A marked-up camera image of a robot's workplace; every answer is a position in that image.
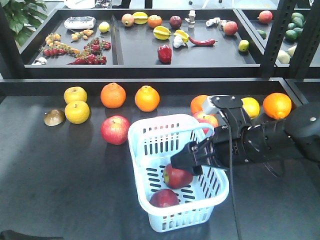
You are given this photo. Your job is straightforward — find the red fruit right tray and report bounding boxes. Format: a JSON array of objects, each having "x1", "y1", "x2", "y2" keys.
[{"x1": 257, "y1": 10, "x2": 273, "y2": 24}]

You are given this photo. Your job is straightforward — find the yellow apple back rear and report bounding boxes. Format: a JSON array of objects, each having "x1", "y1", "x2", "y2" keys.
[{"x1": 63, "y1": 86, "x2": 88, "y2": 104}]

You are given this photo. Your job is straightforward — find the small white bottle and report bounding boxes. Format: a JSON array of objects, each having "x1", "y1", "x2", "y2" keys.
[{"x1": 184, "y1": 9, "x2": 196, "y2": 28}]

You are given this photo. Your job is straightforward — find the orange back right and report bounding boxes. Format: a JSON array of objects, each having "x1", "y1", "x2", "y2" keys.
[{"x1": 134, "y1": 85, "x2": 160, "y2": 112}]

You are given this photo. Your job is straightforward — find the white garlic bulb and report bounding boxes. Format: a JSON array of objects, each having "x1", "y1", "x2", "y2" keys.
[{"x1": 173, "y1": 36, "x2": 186, "y2": 49}]

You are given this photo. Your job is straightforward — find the potted green plant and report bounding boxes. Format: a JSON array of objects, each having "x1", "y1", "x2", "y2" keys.
[{"x1": 0, "y1": 0, "x2": 47, "y2": 47}]

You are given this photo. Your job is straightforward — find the brown shell mushroom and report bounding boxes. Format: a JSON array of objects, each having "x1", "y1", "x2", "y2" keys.
[{"x1": 43, "y1": 109, "x2": 66, "y2": 127}]

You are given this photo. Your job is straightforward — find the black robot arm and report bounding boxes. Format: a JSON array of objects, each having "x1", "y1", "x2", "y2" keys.
[{"x1": 170, "y1": 102, "x2": 320, "y2": 176}]

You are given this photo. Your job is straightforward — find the small green yellow fruit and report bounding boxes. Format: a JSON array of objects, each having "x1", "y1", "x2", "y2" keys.
[{"x1": 238, "y1": 39, "x2": 250, "y2": 53}]

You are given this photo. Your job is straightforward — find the orange behind center apple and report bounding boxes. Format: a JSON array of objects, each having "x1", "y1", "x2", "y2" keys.
[{"x1": 190, "y1": 94, "x2": 208, "y2": 115}]

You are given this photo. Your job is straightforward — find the small yellow starfruit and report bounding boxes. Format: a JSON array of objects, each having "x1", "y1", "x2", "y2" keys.
[{"x1": 173, "y1": 29, "x2": 189, "y2": 43}]

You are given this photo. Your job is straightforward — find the black wood display table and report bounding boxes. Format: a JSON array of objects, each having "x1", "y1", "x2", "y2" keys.
[{"x1": 0, "y1": 78, "x2": 320, "y2": 240}]

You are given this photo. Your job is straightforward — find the green avocado pile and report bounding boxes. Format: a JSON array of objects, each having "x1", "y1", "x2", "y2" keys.
[{"x1": 284, "y1": 12, "x2": 306, "y2": 42}]

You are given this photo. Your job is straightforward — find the yellow apple back front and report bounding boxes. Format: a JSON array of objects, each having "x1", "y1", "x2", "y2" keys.
[{"x1": 64, "y1": 100, "x2": 90, "y2": 124}]

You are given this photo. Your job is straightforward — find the orange persimmon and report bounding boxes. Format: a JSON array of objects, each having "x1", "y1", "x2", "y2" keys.
[{"x1": 147, "y1": 14, "x2": 162, "y2": 29}]

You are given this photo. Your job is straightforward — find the light blue plastic basket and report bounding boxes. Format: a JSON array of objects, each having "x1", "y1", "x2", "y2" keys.
[{"x1": 127, "y1": 114, "x2": 229, "y2": 233}]

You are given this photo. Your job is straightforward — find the orange back left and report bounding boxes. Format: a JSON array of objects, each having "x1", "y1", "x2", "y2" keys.
[{"x1": 100, "y1": 82, "x2": 127, "y2": 109}]

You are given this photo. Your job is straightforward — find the red peach upper shelf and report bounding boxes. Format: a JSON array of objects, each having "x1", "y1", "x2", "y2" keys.
[{"x1": 223, "y1": 21, "x2": 238, "y2": 36}]

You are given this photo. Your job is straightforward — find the yellow starfruit rear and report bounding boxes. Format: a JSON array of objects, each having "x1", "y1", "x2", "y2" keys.
[{"x1": 132, "y1": 11, "x2": 149, "y2": 25}]

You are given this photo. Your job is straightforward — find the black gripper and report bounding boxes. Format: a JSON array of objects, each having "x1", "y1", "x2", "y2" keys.
[{"x1": 170, "y1": 124, "x2": 273, "y2": 175}]

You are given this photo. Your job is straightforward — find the red cherry tomato vine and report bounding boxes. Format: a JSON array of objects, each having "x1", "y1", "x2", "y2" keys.
[{"x1": 40, "y1": 38, "x2": 112, "y2": 65}]

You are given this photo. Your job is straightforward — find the red bell pepper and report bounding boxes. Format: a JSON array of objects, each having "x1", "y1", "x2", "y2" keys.
[{"x1": 157, "y1": 44, "x2": 172, "y2": 64}]

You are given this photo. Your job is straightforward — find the orange near right edge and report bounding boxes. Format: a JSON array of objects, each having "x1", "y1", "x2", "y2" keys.
[{"x1": 262, "y1": 92, "x2": 292, "y2": 120}]

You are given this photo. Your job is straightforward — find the white electronic scale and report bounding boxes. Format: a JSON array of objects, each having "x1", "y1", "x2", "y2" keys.
[{"x1": 64, "y1": 16, "x2": 96, "y2": 30}]

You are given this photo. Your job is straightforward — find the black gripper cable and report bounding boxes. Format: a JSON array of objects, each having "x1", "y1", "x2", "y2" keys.
[{"x1": 223, "y1": 107, "x2": 243, "y2": 240}]

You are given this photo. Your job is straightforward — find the black upper display shelf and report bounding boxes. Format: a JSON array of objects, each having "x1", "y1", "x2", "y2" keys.
[{"x1": 0, "y1": 0, "x2": 320, "y2": 80}]

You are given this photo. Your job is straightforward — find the red chili pepper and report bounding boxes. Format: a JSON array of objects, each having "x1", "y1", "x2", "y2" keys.
[{"x1": 188, "y1": 36, "x2": 217, "y2": 47}]

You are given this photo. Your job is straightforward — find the yellow lemon upper shelf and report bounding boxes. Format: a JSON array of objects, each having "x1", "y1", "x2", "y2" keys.
[{"x1": 98, "y1": 21, "x2": 110, "y2": 33}]

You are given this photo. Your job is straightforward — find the yellow pear apple right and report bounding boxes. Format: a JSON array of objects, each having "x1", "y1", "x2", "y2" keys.
[{"x1": 241, "y1": 97, "x2": 260, "y2": 119}]

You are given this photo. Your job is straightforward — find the red apple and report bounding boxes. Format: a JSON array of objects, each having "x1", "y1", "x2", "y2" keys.
[
  {"x1": 100, "y1": 115, "x2": 131, "y2": 145},
  {"x1": 163, "y1": 163, "x2": 194, "y2": 189},
  {"x1": 149, "y1": 188, "x2": 179, "y2": 208},
  {"x1": 192, "y1": 111, "x2": 219, "y2": 128}
]

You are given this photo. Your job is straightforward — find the orange cherry tomato cluster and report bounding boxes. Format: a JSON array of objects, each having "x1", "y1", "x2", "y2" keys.
[{"x1": 45, "y1": 29, "x2": 94, "y2": 47}]

